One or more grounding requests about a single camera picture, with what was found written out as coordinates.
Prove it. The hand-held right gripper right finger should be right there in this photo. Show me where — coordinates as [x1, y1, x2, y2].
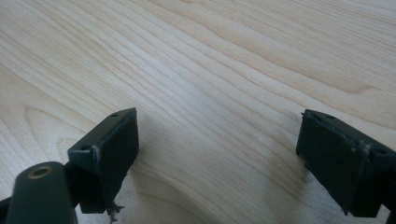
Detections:
[295, 108, 396, 218]

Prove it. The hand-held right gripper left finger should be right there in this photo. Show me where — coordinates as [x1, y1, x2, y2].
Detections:
[66, 107, 140, 222]

